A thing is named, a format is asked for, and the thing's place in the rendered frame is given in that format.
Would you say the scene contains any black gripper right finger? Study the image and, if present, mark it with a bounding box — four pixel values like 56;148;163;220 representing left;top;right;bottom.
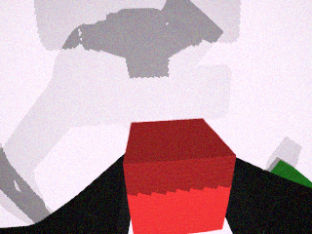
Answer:
225;157;312;234

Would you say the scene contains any green block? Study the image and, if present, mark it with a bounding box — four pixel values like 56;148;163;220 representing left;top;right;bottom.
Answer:
272;160;311;182
292;175;312;188

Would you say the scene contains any red block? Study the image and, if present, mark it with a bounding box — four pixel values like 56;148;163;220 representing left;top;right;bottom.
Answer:
124;118;235;234

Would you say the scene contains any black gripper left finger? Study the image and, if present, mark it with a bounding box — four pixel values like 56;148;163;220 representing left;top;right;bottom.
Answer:
0;153;130;234

